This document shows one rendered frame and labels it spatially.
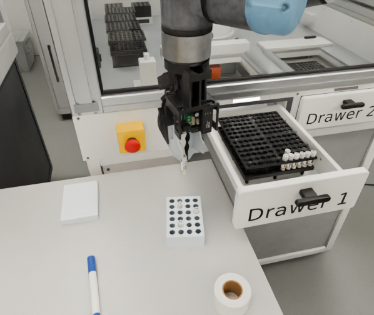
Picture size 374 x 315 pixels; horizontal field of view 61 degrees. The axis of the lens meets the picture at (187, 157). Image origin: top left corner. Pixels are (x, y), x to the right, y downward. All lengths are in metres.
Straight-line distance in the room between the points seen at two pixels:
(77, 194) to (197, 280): 0.38
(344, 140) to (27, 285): 1.03
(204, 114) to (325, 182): 0.32
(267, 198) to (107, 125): 0.46
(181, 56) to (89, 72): 0.38
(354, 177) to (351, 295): 1.02
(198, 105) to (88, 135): 0.45
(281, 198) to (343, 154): 0.62
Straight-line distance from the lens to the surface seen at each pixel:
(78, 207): 0.84
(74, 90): 0.83
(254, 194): 0.64
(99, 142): 0.90
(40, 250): 0.81
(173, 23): 0.47
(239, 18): 0.42
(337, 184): 0.74
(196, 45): 0.47
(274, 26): 0.41
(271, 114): 0.94
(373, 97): 1.14
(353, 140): 1.26
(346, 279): 1.75
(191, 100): 0.51
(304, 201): 0.66
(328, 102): 1.04
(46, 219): 0.86
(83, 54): 0.80
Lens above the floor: 1.36
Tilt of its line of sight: 38 degrees down
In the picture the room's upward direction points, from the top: straight up
